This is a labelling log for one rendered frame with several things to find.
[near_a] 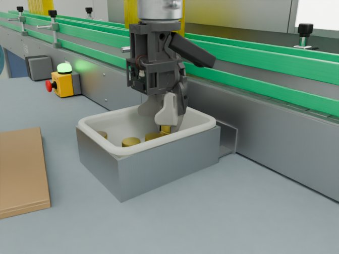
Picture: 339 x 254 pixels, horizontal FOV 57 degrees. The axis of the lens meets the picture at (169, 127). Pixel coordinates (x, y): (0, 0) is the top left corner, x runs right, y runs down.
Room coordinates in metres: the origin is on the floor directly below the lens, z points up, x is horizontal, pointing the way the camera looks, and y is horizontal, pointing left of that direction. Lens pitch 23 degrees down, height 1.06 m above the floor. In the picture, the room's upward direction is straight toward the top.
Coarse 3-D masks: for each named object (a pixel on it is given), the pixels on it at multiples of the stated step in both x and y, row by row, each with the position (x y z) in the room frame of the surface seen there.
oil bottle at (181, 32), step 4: (184, 0) 0.86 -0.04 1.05; (184, 4) 0.86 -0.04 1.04; (184, 8) 0.86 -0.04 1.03; (184, 12) 0.86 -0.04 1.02; (184, 16) 0.86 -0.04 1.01; (180, 20) 0.86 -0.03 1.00; (184, 20) 0.86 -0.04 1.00; (184, 24) 0.86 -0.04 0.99; (184, 28) 0.87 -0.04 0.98; (180, 32) 0.86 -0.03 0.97; (184, 32) 0.87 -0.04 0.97; (184, 36) 0.87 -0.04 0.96
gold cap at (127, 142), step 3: (126, 138) 0.53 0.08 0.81; (129, 138) 0.53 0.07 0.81; (132, 138) 0.53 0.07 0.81; (135, 138) 0.53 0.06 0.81; (123, 141) 0.51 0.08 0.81; (126, 141) 0.51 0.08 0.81; (129, 141) 0.51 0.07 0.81; (132, 141) 0.51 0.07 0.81; (135, 141) 0.51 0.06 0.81; (138, 141) 0.51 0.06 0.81; (123, 144) 0.51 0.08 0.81; (126, 144) 0.50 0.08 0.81; (129, 144) 0.50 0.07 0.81; (132, 144) 0.50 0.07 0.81; (135, 144) 0.50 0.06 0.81
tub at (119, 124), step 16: (112, 112) 0.59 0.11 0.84; (128, 112) 0.61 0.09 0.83; (192, 112) 0.60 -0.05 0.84; (80, 128) 0.53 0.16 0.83; (96, 128) 0.57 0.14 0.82; (112, 128) 0.59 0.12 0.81; (128, 128) 0.61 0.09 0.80; (144, 128) 0.63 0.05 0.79; (192, 128) 0.51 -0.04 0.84; (208, 128) 0.53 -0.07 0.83; (112, 144) 0.45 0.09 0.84; (144, 144) 0.45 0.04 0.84; (160, 144) 0.46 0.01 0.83
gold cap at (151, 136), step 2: (146, 134) 0.55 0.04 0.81; (148, 134) 0.55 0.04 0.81; (150, 134) 0.55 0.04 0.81; (152, 134) 0.55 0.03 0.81; (154, 134) 0.55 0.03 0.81; (156, 134) 0.55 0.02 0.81; (158, 134) 0.55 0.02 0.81; (160, 134) 0.55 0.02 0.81; (146, 136) 0.54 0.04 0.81; (148, 136) 0.54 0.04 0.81; (150, 136) 0.54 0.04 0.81; (152, 136) 0.54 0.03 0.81; (154, 136) 0.54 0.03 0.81; (156, 136) 0.54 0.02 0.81; (158, 136) 0.54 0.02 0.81; (160, 136) 0.54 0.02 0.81; (146, 138) 0.53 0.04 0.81; (148, 138) 0.53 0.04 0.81; (150, 138) 0.53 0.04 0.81; (152, 138) 0.53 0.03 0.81; (154, 138) 0.53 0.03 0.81; (146, 140) 0.53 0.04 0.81; (148, 140) 0.52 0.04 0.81
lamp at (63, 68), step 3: (63, 63) 1.01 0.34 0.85; (66, 63) 1.01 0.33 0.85; (60, 66) 0.99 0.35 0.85; (63, 66) 0.99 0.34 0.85; (66, 66) 0.99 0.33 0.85; (69, 66) 1.00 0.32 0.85; (60, 69) 0.99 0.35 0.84; (63, 69) 0.99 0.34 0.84; (66, 69) 0.99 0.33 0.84; (69, 69) 1.00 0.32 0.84; (60, 72) 0.99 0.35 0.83; (63, 72) 0.99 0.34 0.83; (66, 72) 0.99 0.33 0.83; (69, 72) 1.00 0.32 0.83
